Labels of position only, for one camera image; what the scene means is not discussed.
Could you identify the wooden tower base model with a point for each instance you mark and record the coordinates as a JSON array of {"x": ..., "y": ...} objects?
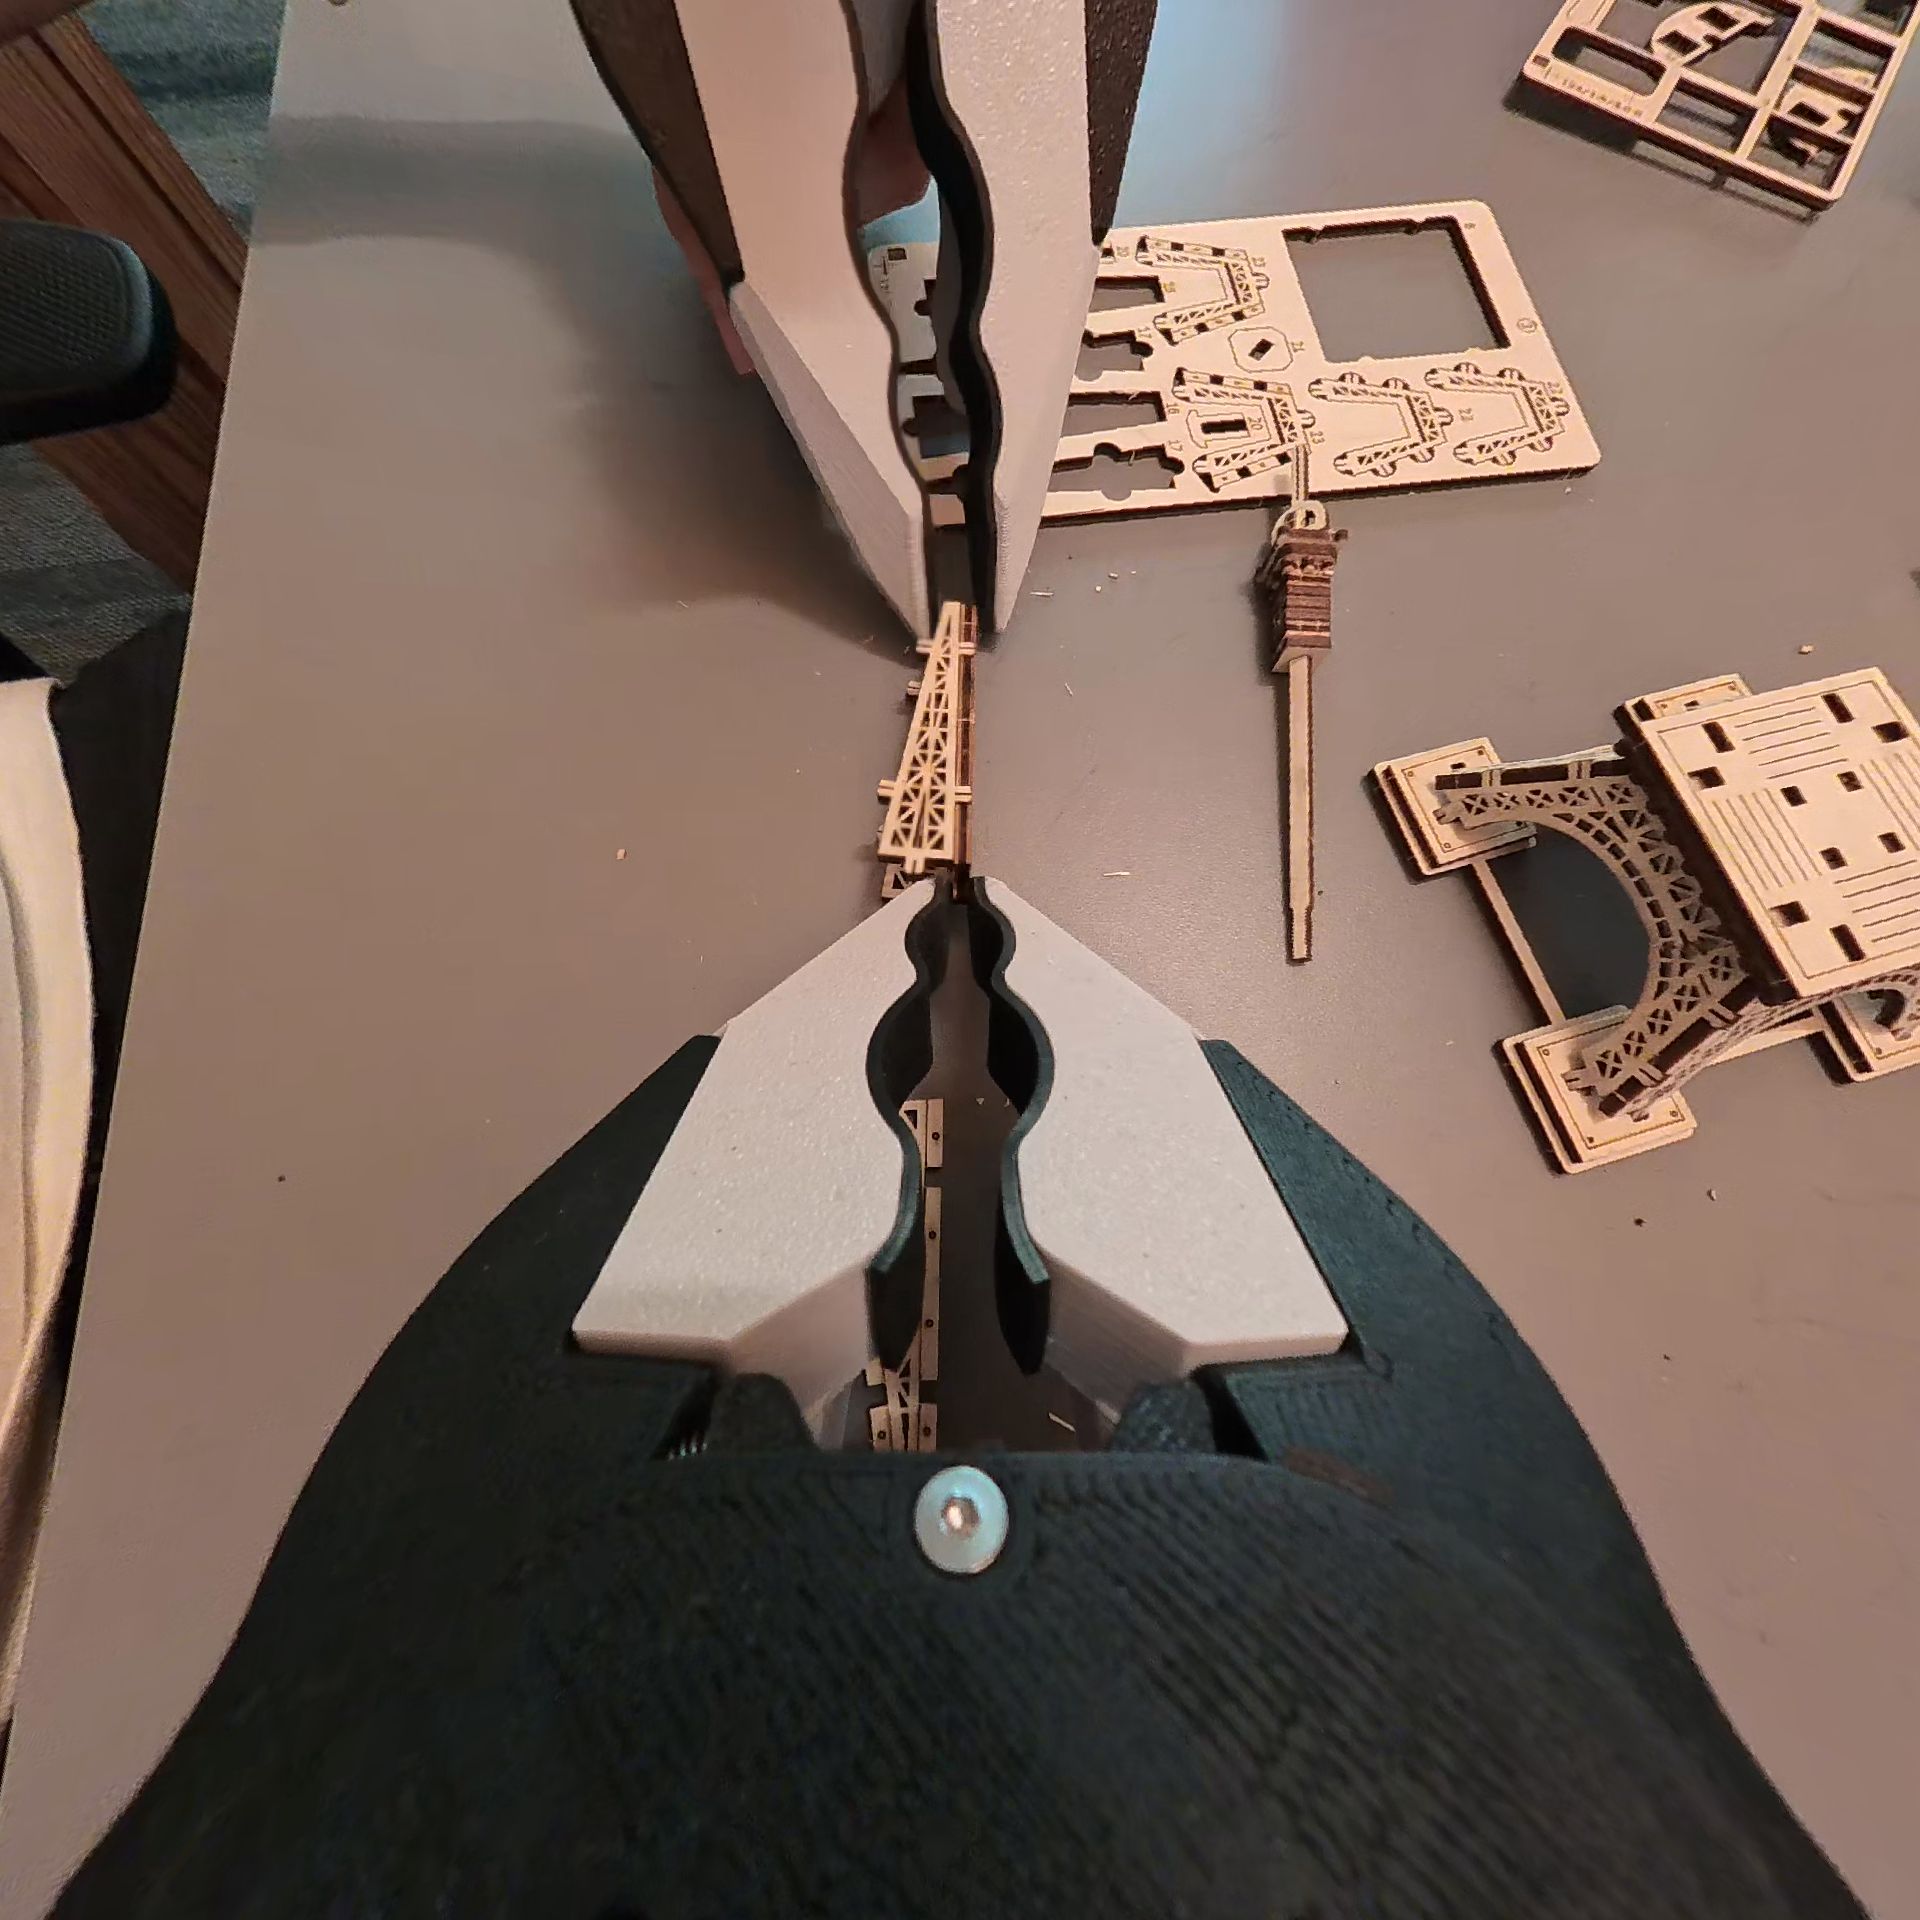
[{"x": 1785, "y": 810}]

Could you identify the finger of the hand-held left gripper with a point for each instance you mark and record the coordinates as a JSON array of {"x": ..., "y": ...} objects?
[
  {"x": 1036, "y": 224},
  {"x": 788, "y": 180}
]

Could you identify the person's white shirt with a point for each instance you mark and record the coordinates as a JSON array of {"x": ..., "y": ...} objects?
[{"x": 38, "y": 1125}]

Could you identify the wooden punch-out sheet with window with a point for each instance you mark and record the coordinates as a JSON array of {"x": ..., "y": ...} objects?
[{"x": 1518, "y": 358}]

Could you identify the wooden tower spire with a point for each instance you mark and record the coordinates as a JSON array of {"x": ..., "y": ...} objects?
[{"x": 1301, "y": 600}]

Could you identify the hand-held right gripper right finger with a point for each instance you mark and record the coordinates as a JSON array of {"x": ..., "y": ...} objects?
[{"x": 1184, "y": 1200}]

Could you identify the person's left hand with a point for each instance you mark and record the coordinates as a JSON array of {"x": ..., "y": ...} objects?
[{"x": 702, "y": 284}]

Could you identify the brown wooden cabinet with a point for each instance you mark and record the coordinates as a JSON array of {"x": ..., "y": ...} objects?
[{"x": 135, "y": 180}]

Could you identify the wooden lattice tower panel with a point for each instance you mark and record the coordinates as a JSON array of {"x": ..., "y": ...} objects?
[{"x": 927, "y": 764}]

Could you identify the wooden punch-out frame sheet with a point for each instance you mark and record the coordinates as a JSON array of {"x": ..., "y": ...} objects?
[{"x": 1589, "y": 70}]

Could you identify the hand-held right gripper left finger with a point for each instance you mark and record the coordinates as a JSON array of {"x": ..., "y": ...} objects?
[{"x": 734, "y": 1184}]

